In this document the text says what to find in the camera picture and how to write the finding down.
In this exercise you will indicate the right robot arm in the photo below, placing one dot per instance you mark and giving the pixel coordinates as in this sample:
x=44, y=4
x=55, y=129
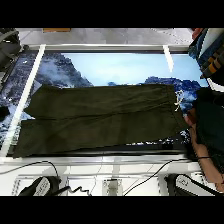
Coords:
x=186, y=186

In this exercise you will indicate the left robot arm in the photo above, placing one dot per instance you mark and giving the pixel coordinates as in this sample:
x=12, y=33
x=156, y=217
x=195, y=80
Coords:
x=40, y=187

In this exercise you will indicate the person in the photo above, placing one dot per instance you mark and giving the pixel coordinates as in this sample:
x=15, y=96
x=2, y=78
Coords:
x=210, y=126

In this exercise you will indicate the dark green pants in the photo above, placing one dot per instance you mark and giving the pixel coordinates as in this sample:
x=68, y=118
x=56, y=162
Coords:
x=100, y=116

